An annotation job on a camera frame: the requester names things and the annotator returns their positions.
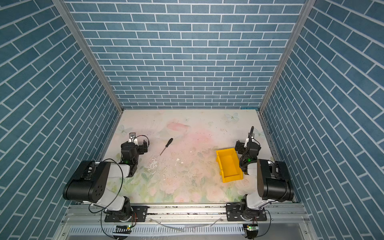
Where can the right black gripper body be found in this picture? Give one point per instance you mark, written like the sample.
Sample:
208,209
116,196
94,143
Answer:
248,144

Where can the right green circuit board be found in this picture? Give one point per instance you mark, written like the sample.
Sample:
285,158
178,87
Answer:
251,231

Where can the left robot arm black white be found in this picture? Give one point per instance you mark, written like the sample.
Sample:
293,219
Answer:
89,182

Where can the white slotted cable duct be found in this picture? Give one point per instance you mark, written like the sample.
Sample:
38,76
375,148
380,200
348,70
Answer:
157,230

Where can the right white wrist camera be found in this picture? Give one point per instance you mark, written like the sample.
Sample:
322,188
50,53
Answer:
249,137

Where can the left aluminium corner post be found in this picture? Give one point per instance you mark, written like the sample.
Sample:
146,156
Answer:
81,41

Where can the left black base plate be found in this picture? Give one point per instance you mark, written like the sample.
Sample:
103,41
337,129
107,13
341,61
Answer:
132,214

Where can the yellow plastic bin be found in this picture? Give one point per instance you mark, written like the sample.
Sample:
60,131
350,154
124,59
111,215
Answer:
228,161

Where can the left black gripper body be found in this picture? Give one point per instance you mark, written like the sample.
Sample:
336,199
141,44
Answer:
142,149

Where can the right aluminium corner post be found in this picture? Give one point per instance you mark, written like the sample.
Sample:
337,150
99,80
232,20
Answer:
303,16

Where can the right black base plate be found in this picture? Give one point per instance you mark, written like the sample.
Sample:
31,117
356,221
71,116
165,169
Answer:
236,213

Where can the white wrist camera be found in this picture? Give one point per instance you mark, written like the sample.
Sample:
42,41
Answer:
132,137
249,137

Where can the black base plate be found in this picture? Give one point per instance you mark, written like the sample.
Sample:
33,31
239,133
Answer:
236,213
132,214

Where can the black handled screwdriver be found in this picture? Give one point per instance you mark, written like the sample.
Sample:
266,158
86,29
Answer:
167,145

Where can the left green circuit board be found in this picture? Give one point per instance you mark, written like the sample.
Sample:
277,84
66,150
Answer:
121,232

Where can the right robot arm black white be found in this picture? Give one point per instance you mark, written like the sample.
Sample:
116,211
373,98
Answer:
273,180

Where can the green circuit board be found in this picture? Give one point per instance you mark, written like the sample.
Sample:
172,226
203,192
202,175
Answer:
121,232
251,231

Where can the aluminium corner post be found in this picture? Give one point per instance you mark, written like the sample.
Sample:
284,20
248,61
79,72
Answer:
81,41
303,16

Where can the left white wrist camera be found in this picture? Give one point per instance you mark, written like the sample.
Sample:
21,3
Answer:
132,137

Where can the aluminium front rail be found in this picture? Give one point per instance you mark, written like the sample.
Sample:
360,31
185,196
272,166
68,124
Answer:
208,213

